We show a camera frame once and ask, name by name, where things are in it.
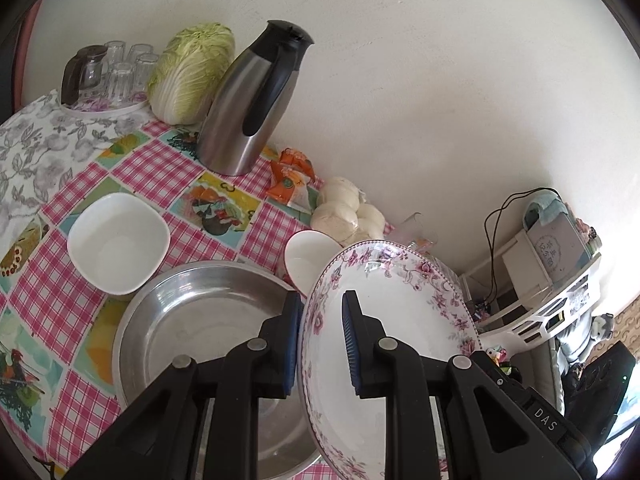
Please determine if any stainless steel thermos jug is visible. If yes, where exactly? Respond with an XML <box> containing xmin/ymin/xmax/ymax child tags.
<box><xmin>196</xmin><ymin>20</ymin><xmax>316</xmax><ymax>177</ymax></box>

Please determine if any clear glass mug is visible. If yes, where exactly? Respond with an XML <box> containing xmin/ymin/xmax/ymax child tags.
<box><xmin>395</xmin><ymin>212</ymin><xmax>437</xmax><ymax>256</ymax></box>

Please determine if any napa cabbage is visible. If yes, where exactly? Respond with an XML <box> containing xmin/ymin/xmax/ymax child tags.
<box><xmin>146</xmin><ymin>21</ymin><xmax>237</xmax><ymax>125</ymax></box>

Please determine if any white square bowl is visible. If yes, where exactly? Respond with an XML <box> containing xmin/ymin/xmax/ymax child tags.
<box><xmin>66</xmin><ymin>192</ymin><xmax>172</xmax><ymax>296</ymax></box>

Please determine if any white plastic rack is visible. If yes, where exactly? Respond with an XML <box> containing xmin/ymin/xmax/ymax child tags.
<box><xmin>460</xmin><ymin>232</ymin><xmax>603</xmax><ymax>351</ymax></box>

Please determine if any glass teapot dark handle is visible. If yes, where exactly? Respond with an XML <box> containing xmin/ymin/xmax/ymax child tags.
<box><xmin>60</xmin><ymin>45</ymin><xmax>110</xmax><ymax>107</ymax></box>

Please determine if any black cable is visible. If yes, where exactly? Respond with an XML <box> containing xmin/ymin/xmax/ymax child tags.
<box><xmin>482</xmin><ymin>187</ymin><xmax>561</xmax><ymax>311</ymax></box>

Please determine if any teal cloth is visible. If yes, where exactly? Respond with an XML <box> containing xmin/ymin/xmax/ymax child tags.
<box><xmin>522</xmin><ymin>195</ymin><xmax>568</xmax><ymax>231</ymax></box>

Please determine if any orange snack packet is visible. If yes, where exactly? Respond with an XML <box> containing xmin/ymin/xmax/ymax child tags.
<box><xmin>267</xmin><ymin>165</ymin><xmax>314</xmax><ymax>211</ymax></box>
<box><xmin>277</xmin><ymin>147</ymin><xmax>314</xmax><ymax>172</ymax></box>

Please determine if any bag of steamed buns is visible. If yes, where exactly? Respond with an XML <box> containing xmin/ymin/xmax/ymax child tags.
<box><xmin>310</xmin><ymin>176</ymin><xmax>386</xmax><ymax>246</ymax></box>

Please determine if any pink board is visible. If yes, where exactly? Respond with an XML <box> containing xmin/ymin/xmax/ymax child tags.
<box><xmin>12</xmin><ymin>0</ymin><xmax>48</xmax><ymax>111</ymax></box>

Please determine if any white printed card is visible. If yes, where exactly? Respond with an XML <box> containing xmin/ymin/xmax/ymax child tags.
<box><xmin>527</xmin><ymin>210</ymin><xmax>594</xmax><ymax>281</ymax></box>

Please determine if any pink checked tablecloth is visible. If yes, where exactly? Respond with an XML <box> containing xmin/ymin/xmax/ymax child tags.
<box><xmin>0</xmin><ymin>115</ymin><xmax>451</xmax><ymax>480</ymax></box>

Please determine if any grey floral cloth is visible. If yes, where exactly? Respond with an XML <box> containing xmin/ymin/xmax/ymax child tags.
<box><xmin>0</xmin><ymin>89</ymin><xmax>156</xmax><ymax>241</ymax></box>

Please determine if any pink floral round plate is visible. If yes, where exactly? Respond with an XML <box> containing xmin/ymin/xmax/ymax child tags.
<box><xmin>297</xmin><ymin>240</ymin><xmax>483</xmax><ymax>476</ymax></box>

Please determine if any strawberry print bowl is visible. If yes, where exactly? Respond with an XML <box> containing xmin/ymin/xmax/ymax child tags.
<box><xmin>284</xmin><ymin>230</ymin><xmax>346</xmax><ymax>297</ymax></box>

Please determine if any stainless steel basin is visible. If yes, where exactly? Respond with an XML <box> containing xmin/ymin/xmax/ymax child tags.
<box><xmin>111</xmin><ymin>261</ymin><xmax>321</xmax><ymax>480</ymax></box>

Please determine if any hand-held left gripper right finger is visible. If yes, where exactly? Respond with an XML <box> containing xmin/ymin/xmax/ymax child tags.
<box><xmin>341</xmin><ymin>290</ymin><xmax>583</xmax><ymax>480</ymax></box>

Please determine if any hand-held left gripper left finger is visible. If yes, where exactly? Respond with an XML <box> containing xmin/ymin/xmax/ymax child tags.
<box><xmin>62</xmin><ymin>290</ymin><xmax>305</xmax><ymax>480</ymax></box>

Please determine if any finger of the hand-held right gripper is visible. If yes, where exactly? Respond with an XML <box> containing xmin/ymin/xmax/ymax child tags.
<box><xmin>470</xmin><ymin>350</ymin><xmax>532</xmax><ymax>406</ymax></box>

